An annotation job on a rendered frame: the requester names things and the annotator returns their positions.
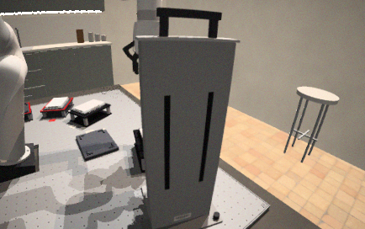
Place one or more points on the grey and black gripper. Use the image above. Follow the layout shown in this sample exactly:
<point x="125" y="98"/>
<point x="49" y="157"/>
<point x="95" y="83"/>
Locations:
<point x="141" y="27"/>

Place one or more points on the black cylindrical knob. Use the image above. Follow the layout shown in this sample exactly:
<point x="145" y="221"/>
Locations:
<point x="216" y="215"/>

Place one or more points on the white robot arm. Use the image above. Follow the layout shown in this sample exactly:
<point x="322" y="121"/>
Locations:
<point x="13" y="69"/>

